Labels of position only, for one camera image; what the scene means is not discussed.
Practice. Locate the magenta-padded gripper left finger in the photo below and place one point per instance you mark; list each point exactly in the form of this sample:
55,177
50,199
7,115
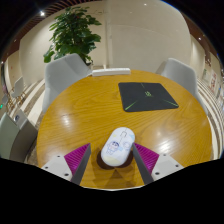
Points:
76,160

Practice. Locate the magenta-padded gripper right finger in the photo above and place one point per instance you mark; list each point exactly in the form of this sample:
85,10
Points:
147,161

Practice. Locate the white cartoon-print computer mouse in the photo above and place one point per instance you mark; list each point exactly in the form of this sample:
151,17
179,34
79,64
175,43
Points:
117,146

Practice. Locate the black green-lined mouse pad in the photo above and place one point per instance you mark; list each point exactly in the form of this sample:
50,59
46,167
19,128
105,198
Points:
146,96

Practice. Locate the grey shell chair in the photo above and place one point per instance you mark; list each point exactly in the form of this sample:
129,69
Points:
181,76
61,75

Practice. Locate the white wooden-legged chair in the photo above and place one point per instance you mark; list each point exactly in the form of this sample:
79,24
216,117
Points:
18,86

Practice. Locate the white power strip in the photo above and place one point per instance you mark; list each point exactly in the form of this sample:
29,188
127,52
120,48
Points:
111,72

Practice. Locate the green potted plant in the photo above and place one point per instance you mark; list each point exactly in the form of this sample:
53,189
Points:
71,33

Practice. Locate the wall poster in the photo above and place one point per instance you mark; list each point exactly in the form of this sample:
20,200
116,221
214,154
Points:
213,81

